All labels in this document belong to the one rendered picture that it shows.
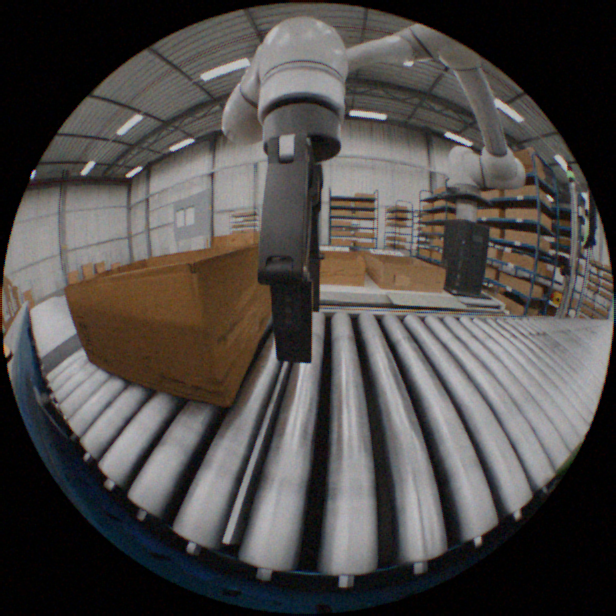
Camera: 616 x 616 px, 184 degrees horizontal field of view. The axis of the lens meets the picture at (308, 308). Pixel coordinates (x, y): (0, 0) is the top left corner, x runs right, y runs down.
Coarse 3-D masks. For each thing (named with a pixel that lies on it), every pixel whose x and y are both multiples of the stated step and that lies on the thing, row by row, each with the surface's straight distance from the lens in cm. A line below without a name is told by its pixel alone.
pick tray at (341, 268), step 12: (324, 252) 108; (336, 252) 107; (348, 252) 108; (324, 264) 70; (336, 264) 70; (348, 264) 70; (360, 264) 70; (324, 276) 71; (336, 276) 71; (348, 276) 71; (360, 276) 71
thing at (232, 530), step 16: (288, 368) 32; (272, 400) 25; (272, 416) 25; (272, 432) 26; (256, 448) 22; (256, 464) 21; (256, 480) 23; (240, 496) 20; (240, 512) 20; (240, 528) 22
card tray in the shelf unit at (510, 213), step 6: (510, 210) 212; (516, 210) 207; (522, 210) 203; (528, 210) 199; (534, 210) 195; (510, 216) 211; (516, 216) 206; (522, 216) 202; (528, 216) 198; (534, 216) 194; (546, 216) 210; (546, 222) 208
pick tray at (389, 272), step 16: (368, 256) 96; (384, 256) 110; (400, 256) 113; (368, 272) 94; (384, 272) 71; (400, 272) 73; (416, 272) 75; (432, 272) 79; (384, 288) 72; (400, 288) 74; (416, 288) 77; (432, 288) 81
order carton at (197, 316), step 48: (96, 288) 31; (144, 288) 21; (192, 288) 17; (240, 288) 26; (96, 336) 39; (144, 336) 25; (192, 336) 19; (240, 336) 26; (144, 384) 34; (192, 384) 24; (240, 384) 27
